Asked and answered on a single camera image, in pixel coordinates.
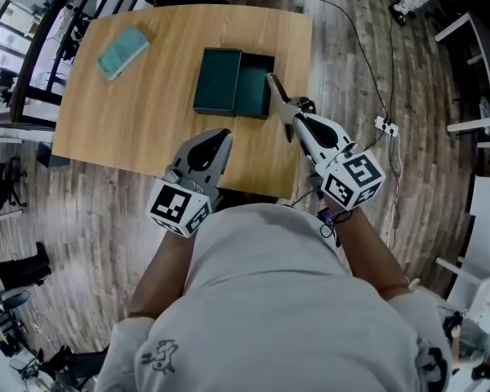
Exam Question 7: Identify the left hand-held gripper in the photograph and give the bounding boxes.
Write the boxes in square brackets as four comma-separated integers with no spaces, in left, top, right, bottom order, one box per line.
[146,128,234,238]

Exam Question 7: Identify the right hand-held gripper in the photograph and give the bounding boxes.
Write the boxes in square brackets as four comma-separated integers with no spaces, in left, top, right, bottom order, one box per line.
[265,72,387,212]

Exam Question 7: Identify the dark green container box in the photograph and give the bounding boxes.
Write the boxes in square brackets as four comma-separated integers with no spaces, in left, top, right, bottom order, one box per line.
[232,51,276,120]

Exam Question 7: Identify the person's right forearm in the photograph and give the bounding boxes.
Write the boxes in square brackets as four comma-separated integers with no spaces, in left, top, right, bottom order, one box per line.
[333,207,412,301]

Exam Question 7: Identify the person's left forearm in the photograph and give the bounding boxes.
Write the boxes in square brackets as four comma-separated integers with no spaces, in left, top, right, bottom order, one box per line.
[126,217,198,323]

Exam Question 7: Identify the dark green box lid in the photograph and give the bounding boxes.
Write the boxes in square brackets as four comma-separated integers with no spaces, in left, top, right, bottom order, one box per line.
[192,47,243,118]

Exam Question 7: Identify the white power strip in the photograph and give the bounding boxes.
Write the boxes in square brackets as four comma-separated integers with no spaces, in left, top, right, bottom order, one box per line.
[373,114,399,136]

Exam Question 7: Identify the small blue wrist device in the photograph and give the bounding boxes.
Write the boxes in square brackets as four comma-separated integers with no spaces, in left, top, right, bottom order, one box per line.
[317,207,336,229]

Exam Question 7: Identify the teal book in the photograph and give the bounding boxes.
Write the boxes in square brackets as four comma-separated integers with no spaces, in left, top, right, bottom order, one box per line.
[96,25,151,82]

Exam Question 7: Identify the person's grey shirt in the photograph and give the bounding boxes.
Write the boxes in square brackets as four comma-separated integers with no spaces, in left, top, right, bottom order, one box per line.
[94,202,453,392]

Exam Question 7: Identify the black chair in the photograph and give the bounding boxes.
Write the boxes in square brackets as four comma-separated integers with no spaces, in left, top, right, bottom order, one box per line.
[0,156,28,216]

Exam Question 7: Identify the white desk with dark top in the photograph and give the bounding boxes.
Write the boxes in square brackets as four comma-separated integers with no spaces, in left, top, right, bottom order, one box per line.
[434,10,490,138]

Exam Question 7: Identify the white cabinet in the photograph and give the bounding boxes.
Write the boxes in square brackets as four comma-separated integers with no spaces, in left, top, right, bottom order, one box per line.
[434,175,490,316]

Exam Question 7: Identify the black floor cable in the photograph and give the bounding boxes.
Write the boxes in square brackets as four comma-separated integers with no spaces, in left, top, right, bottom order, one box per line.
[297,0,395,123]

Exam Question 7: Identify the white floor cable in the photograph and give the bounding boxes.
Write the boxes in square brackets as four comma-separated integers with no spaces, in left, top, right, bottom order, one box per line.
[386,131,404,247]

